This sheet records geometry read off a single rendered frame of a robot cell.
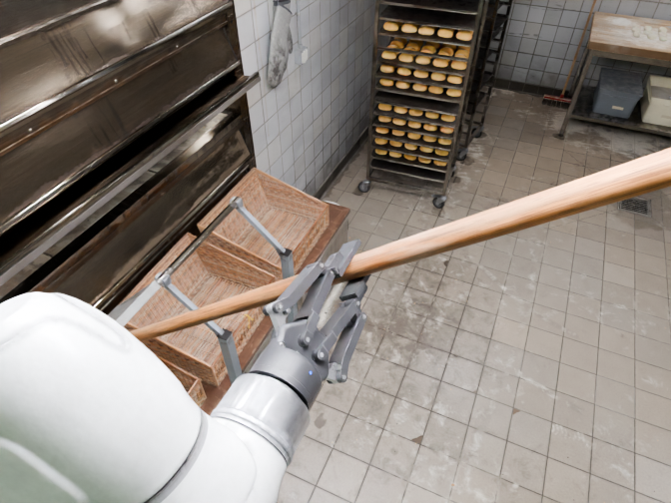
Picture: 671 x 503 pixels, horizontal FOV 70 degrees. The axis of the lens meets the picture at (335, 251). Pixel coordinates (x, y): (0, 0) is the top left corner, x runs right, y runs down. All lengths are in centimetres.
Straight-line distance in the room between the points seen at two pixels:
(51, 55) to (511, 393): 260
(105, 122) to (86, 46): 26
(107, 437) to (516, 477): 246
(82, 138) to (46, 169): 17
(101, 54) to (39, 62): 22
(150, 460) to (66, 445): 6
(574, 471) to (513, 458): 29
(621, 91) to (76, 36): 438
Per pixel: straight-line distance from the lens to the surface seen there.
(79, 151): 190
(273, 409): 48
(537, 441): 284
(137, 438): 38
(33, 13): 179
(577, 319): 341
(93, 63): 189
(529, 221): 50
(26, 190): 180
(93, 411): 37
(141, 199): 217
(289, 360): 51
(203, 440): 42
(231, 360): 195
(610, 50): 483
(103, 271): 214
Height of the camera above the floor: 241
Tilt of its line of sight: 44 degrees down
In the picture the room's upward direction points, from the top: straight up
